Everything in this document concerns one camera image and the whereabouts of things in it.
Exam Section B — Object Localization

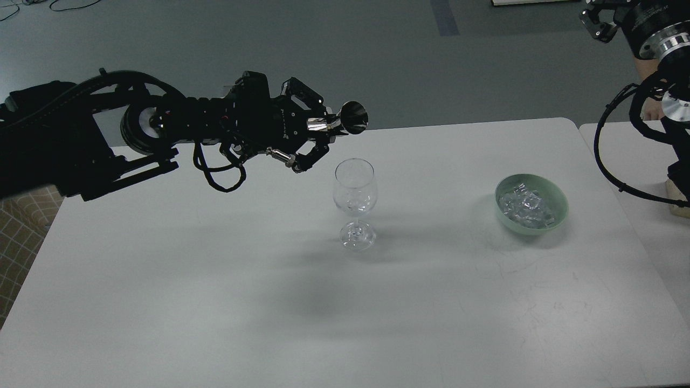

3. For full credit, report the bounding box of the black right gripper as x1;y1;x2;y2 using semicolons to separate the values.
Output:
579;1;689;60

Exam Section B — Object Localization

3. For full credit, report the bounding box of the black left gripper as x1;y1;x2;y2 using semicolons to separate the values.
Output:
218;71;339;174

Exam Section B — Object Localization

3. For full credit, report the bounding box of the steel double jigger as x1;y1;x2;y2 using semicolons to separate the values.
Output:
307;101;369;136

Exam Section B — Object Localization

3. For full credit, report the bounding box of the person's bare forearm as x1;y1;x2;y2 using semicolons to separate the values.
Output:
633;58;658;81

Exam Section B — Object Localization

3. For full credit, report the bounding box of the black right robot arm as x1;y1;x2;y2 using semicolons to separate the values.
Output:
579;1;689;208

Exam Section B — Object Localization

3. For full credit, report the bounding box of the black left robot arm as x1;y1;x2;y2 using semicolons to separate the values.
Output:
1;70;348;201

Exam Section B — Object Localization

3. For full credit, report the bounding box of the clear wine glass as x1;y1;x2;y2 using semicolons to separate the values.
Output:
333;158;378;252

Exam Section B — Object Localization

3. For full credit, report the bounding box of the clear ice cubes pile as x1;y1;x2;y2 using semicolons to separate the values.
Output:
498;183;555;229

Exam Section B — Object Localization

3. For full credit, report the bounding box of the person's hand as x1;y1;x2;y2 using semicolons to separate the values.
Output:
640;98;665;121

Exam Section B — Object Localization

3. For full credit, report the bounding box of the beige block on side table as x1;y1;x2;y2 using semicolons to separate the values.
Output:
665;179;689;219

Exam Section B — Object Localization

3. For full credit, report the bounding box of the green bowl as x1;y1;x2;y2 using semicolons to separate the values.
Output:
493;174;569;237

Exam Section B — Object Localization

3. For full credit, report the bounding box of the black floor cable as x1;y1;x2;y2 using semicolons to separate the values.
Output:
0;0;101;21

